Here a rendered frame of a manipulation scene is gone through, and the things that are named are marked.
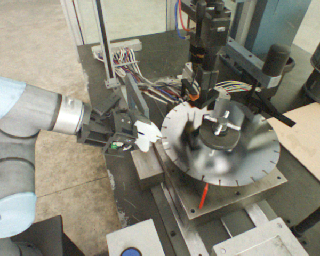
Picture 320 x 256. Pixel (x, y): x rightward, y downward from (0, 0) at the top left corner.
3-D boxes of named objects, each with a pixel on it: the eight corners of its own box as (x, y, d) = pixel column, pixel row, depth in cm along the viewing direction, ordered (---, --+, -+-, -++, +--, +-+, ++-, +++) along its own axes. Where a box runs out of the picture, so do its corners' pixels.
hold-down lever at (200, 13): (230, 7, 43) (224, 0, 44) (200, 4, 41) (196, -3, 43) (214, 43, 49) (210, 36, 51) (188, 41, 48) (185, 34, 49)
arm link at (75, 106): (52, 113, 47) (64, 84, 43) (74, 119, 50) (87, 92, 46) (48, 139, 42) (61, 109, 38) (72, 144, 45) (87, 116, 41)
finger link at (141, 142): (158, 158, 56) (125, 151, 51) (153, 140, 60) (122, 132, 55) (165, 150, 54) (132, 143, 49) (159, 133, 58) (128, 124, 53)
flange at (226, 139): (236, 121, 67) (238, 115, 65) (241, 150, 59) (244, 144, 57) (198, 119, 67) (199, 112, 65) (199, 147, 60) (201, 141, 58)
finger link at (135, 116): (145, 134, 55) (112, 125, 50) (143, 129, 56) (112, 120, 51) (155, 121, 52) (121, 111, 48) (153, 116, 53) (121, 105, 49)
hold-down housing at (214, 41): (217, 91, 57) (237, 6, 42) (200, 93, 56) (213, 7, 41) (210, 79, 60) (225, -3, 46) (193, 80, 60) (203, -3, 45)
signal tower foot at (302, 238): (312, 245, 61) (317, 242, 60) (302, 250, 61) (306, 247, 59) (289, 216, 67) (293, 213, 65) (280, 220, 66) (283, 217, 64)
